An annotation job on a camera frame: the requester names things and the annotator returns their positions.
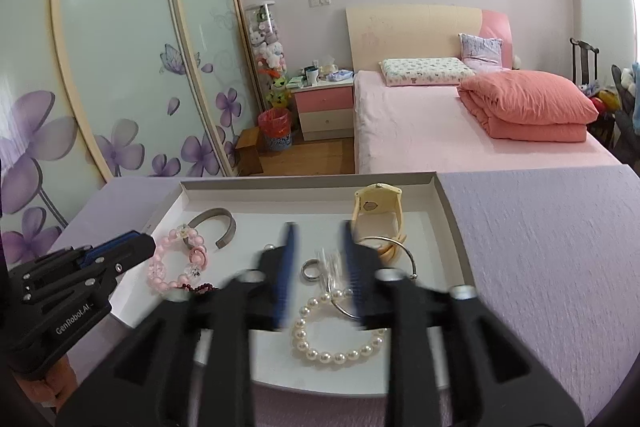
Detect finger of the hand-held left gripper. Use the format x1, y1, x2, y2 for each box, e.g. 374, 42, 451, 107
92, 234, 157, 289
75, 230, 146, 266

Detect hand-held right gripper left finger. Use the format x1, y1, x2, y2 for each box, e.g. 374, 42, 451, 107
55, 222, 301, 427

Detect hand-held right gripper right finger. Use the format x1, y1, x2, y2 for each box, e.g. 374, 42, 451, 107
340, 219, 586, 427

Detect clear plastic pouch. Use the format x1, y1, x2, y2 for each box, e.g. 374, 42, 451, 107
317, 247, 351, 294

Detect pink bead bracelet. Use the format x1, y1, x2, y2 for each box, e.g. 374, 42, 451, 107
146, 224, 209, 291

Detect large silver bangle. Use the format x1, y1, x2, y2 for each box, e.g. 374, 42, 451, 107
320, 234, 419, 321

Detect white shallow cardboard tray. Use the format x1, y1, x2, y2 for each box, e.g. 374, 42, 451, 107
107, 171, 479, 401

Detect dark red bead bracelet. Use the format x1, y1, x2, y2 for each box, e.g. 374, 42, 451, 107
182, 284, 221, 299

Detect white pearl bracelet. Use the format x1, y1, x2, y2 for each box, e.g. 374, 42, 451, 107
291, 289, 389, 364

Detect person's left hand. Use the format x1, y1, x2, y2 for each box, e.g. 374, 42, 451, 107
22, 352, 77, 414

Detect cream wrist watch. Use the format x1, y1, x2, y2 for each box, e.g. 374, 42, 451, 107
349, 183, 407, 266

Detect small wooden stool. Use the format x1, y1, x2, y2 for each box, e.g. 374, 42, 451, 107
233, 128, 265, 177

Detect bin with red bag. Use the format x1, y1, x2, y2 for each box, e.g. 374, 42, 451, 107
257, 108, 294, 152

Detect bed with pink sheet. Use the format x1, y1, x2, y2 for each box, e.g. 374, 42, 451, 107
352, 70, 627, 176

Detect pink and white nightstand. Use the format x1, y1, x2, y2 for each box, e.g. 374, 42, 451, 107
291, 74, 357, 142

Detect purple tablecloth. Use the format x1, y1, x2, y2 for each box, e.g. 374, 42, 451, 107
47, 167, 640, 427

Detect floral sliding door wardrobe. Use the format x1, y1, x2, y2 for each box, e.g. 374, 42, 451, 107
0, 0, 267, 269

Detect patterned flat pillow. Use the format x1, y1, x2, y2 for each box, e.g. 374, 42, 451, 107
378, 56, 477, 87

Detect pile of plush toys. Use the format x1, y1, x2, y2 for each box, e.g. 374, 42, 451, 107
250, 19, 292, 108

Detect folded salmon quilt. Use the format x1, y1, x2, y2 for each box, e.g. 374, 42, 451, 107
457, 71, 600, 143

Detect cream and pink headboard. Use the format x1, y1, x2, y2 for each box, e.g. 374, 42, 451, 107
344, 4, 515, 73

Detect tube of plush toys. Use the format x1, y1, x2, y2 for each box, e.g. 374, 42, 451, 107
243, 1, 292, 118

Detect small purple cushion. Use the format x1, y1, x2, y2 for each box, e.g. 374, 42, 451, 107
458, 33, 505, 70

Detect colourful toys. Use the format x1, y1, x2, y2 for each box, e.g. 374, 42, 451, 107
582, 88, 620, 114

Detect dark wooden chair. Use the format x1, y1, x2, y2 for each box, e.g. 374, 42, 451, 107
569, 37, 614, 148

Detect grey metal cuff bracelet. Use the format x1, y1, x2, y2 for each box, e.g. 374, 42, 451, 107
187, 208, 237, 250

